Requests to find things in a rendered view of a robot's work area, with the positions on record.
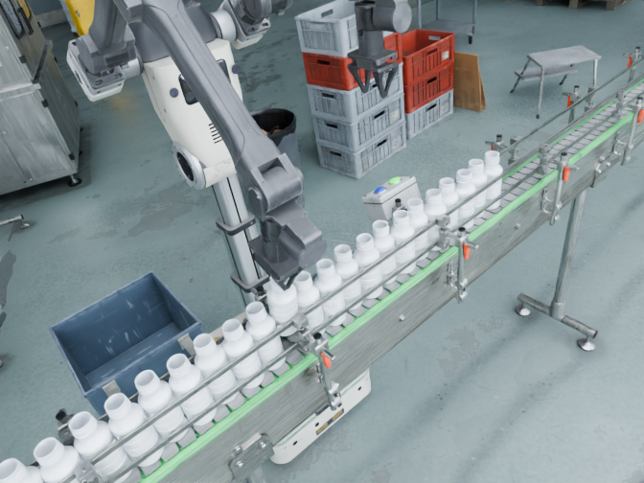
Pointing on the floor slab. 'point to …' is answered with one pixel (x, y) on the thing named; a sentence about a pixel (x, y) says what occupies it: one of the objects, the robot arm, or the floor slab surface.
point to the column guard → (81, 13)
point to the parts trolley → (448, 23)
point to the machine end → (34, 105)
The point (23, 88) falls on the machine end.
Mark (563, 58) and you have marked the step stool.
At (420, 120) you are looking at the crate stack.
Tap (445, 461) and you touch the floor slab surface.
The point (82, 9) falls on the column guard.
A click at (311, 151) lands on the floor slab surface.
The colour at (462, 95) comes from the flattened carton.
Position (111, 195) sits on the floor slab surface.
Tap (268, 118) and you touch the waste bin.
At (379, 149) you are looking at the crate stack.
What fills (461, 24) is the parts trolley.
